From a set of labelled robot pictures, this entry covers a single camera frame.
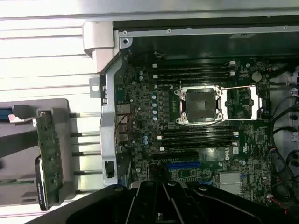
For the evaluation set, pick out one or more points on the green RAM stick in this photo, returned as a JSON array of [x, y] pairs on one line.
[[16, 182]]

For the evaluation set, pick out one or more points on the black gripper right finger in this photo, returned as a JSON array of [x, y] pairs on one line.
[[177, 205]]

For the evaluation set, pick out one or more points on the green motherboard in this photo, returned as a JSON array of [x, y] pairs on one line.
[[252, 140]]

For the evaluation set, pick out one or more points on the black expansion slot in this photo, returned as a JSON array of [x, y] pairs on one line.
[[175, 156]]

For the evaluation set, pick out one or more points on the silver chipset heatsink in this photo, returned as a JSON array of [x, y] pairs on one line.
[[230, 183]]

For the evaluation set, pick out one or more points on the silver coin battery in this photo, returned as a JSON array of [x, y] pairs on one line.
[[257, 76]]

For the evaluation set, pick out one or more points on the blue expansion slot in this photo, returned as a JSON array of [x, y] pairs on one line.
[[184, 165]]

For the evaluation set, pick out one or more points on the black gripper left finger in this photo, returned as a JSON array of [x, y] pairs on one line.
[[144, 205]]

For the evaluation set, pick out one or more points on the grey parts rack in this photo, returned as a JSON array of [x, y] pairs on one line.
[[67, 140]]

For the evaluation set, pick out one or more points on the black RAM slot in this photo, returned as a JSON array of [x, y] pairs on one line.
[[198, 147], [191, 63], [198, 141], [191, 74], [191, 68], [191, 79], [198, 131], [198, 136]]

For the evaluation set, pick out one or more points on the CPU socket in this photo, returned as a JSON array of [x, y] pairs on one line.
[[198, 105]]

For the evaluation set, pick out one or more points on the black open PC case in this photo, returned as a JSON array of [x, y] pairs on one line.
[[109, 140]]

